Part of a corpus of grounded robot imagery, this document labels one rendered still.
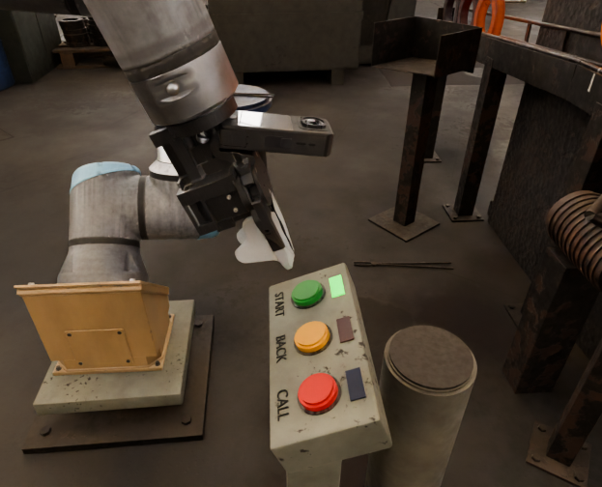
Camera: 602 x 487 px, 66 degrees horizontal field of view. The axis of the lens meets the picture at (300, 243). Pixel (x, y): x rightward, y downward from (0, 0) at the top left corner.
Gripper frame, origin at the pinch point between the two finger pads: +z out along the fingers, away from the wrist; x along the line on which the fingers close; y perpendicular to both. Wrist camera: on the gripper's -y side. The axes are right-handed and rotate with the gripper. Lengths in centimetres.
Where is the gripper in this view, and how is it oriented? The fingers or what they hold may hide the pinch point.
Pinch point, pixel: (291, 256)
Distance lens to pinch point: 55.4
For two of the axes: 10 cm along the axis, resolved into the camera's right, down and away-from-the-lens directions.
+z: 3.4, 7.6, 5.5
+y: -9.4, 3.1, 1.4
